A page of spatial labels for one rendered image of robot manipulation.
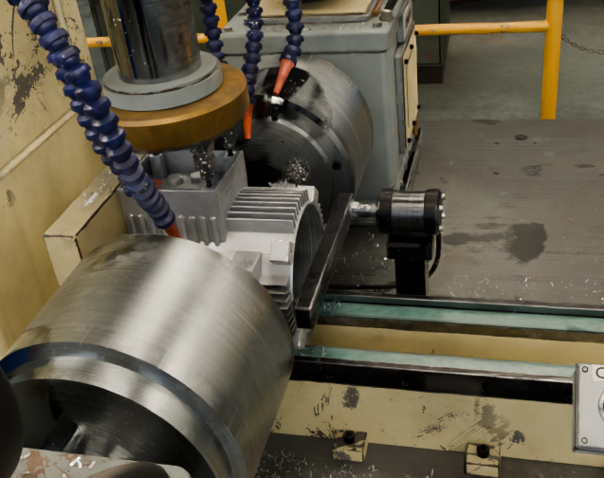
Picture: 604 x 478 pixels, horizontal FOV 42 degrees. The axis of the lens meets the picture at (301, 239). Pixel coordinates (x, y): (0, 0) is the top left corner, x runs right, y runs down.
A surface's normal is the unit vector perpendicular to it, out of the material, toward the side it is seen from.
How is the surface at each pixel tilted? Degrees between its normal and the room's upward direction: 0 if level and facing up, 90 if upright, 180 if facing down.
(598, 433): 38
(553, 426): 90
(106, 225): 90
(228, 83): 0
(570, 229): 0
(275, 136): 90
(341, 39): 90
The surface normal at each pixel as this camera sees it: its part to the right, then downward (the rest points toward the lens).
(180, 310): 0.36, -0.72
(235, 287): 0.59, -0.59
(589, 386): -0.23, -0.33
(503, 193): -0.11, -0.84
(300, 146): -0.23, 0.54
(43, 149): 0.97, 0.04
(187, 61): 0.76, 0.27
